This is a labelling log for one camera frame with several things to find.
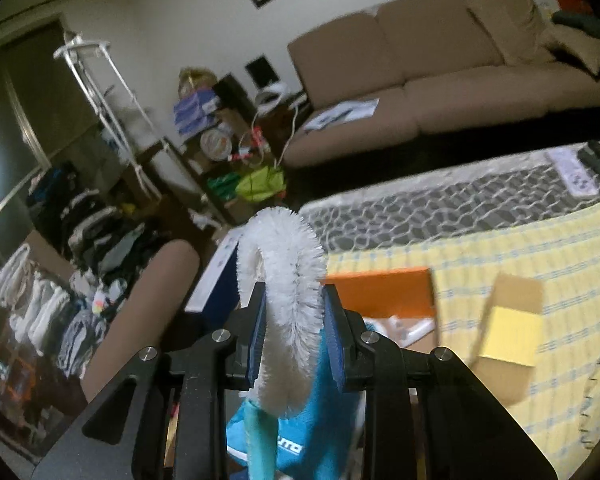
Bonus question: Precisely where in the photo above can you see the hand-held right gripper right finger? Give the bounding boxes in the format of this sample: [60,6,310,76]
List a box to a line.
[322,284,558,480]

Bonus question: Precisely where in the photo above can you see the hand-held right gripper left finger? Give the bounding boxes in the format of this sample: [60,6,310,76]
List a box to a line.
[30,280,268,480]

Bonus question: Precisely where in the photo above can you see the orange cardboard box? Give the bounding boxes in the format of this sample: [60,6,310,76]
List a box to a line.
[325,266,438,356]

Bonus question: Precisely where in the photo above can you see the teal handled white bottle brush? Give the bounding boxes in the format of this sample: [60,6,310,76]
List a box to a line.
[235,206,328,480]

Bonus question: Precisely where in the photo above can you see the white and blue cardboard box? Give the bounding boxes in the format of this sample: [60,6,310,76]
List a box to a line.
[185,227,246,321]

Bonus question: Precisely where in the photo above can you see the blue fabric pouch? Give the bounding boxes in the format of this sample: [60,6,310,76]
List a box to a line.
[225,330,366,480]

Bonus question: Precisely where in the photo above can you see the green bag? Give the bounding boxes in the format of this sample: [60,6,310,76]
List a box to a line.
[235,165,286,203]

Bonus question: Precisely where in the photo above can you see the grey pebble pattern table mat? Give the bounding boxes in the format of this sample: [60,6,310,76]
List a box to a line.
[300,142,600,253]

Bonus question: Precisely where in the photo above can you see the round tin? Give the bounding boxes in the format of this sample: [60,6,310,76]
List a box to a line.
[200,127,233,161]

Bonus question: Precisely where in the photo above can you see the papers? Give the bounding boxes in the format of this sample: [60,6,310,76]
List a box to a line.
[305,99,380,131]

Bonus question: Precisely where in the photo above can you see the yellow plaid cloth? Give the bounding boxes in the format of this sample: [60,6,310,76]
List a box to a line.
[325,195,600,480]

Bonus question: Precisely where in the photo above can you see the stack of blue boxes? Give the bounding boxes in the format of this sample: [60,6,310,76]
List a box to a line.
[172,89,218,133]

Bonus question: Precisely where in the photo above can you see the white headset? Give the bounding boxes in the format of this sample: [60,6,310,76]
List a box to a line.
[255,82,286,106]

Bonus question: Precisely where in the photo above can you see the black box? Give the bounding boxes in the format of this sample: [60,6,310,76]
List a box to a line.
[245,55,281,86]

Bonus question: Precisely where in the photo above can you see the brown sofa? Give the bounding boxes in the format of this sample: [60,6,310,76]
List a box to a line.
[285,0,600,168]

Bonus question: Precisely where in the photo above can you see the white drying rack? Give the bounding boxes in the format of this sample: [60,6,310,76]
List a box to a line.
[54,35,161,201]

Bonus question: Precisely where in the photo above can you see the beige sofa cushion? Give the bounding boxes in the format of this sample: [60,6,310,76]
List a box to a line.
[542,22,600,73]
[467,0,551,63]

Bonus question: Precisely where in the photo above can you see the black curtain rod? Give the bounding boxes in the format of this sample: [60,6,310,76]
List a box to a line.
[0,0,126,36]

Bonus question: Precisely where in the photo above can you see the dark cloth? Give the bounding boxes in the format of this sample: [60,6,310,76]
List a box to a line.
[552,10,600,38]

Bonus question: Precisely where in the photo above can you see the black wavy wire headband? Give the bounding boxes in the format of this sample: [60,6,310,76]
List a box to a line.
[577,345,600,451]

